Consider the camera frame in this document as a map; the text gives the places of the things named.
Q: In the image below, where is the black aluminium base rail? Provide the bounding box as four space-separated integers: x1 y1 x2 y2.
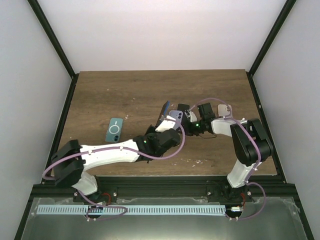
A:
32 174 297 203

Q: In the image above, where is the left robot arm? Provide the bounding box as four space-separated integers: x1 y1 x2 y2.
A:
51 128 181 202

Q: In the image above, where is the beige phone case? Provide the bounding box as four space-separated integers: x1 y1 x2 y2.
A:
217 104 233 118

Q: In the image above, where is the green cased phone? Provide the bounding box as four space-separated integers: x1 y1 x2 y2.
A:
105 117 124 143

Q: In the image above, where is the right black frame post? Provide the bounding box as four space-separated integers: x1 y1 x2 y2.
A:
248 0 298 76

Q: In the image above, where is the lilac cased phone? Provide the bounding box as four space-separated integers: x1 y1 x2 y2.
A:
168 110 183 130

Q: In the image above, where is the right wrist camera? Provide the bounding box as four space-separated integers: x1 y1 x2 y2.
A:
185 109 198 123

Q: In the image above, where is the light blue slotted strip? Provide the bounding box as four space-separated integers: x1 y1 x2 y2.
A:
36 204 226 216

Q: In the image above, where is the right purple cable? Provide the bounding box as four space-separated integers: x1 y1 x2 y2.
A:
188 97 267 221

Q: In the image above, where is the metal front plate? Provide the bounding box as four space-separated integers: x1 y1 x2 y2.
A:
21 197 308 240

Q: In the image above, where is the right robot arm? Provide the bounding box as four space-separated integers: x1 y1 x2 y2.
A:
177 103 274 202

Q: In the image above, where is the left black frame post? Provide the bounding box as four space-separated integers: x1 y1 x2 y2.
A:
26 0 77 78

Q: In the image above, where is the black screen phone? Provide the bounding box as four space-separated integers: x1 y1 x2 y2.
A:
177 103 190 121

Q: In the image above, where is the black frame post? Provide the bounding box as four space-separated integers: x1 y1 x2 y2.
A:
248 0 298 76
26 0 77 78

